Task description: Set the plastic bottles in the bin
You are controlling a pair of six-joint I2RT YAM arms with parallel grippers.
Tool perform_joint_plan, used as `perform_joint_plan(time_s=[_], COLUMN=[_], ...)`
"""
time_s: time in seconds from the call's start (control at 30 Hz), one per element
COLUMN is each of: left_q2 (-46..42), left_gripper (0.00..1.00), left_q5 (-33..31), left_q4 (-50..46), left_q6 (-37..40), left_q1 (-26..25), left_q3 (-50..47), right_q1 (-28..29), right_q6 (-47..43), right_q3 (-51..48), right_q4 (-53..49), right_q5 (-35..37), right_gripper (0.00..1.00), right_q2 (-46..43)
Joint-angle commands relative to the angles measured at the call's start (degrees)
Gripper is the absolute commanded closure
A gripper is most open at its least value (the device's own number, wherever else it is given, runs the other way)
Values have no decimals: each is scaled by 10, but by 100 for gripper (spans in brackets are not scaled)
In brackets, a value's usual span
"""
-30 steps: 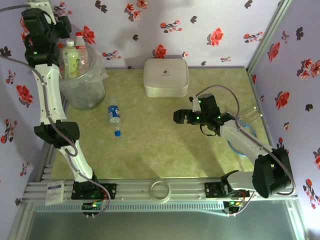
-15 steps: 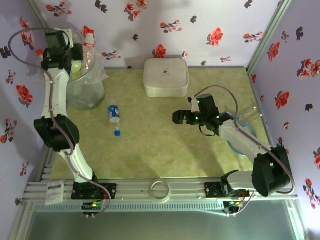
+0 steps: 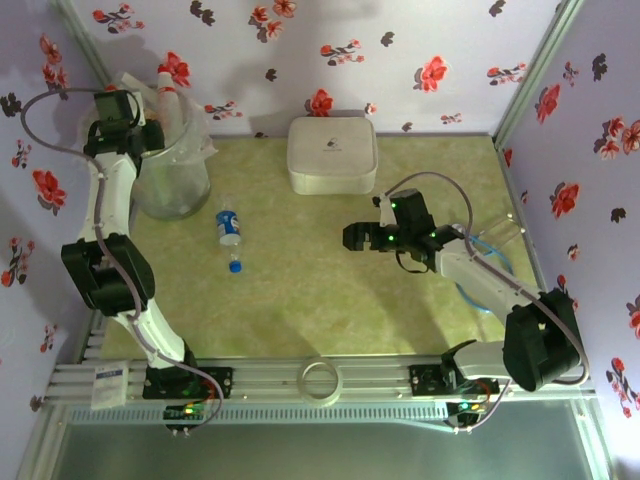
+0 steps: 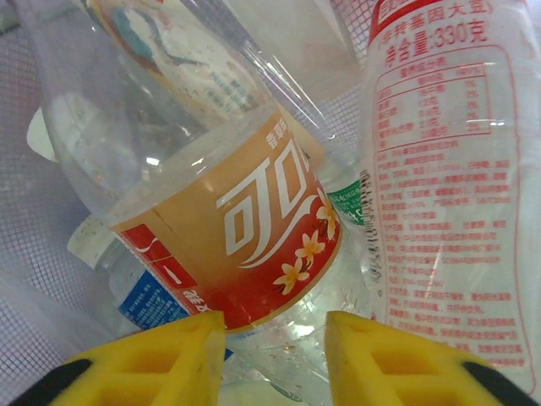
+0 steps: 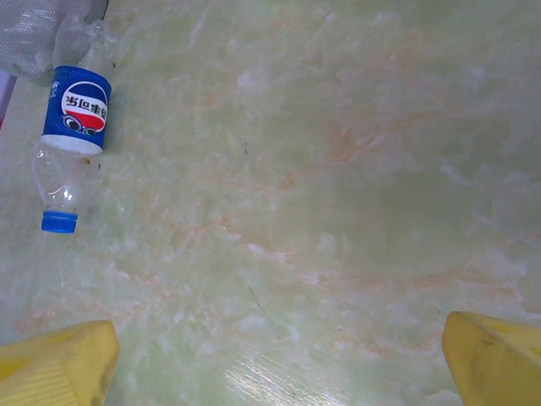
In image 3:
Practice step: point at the blue label cola bottle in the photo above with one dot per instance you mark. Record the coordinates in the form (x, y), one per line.
(229, 223)

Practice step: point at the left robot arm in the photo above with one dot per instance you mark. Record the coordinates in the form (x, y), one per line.
(112, 200)

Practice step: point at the clear round waste bin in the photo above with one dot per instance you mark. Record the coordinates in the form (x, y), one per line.
(170, 200)

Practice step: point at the clear plastic bag liner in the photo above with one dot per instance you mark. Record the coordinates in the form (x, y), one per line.
(197, 135)

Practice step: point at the white zippered case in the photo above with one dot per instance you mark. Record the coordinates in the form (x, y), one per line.
(330, 150)

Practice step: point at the clear tape roll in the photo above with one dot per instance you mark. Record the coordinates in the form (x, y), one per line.
(320, 398)

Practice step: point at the small electronics board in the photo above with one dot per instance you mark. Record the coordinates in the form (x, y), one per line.
(470, 407)
(185, 414)

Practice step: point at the white paper tag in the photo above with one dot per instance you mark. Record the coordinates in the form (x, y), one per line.
(110, 387)

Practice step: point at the aluminium frame post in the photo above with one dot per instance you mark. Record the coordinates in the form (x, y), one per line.
(535, 75)
(82, 35)

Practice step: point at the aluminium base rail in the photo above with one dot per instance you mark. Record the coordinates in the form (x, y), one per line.
(270, 380)

